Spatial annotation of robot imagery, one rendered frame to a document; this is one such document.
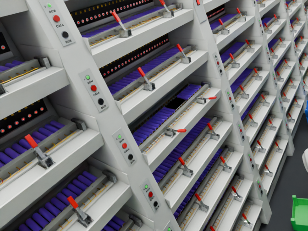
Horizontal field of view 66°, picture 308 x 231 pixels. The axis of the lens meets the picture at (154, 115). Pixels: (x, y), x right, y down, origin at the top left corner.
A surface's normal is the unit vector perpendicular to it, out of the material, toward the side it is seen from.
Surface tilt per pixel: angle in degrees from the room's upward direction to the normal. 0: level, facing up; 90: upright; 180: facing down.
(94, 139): 110
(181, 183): 20
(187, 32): 90
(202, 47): 90
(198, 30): 90
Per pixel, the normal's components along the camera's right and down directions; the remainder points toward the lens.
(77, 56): 0.71, -0.07
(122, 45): 0.80, 0.23
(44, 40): -0.59, 0.51
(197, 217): -0.13, -0.83
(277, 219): -0.40, -0.86
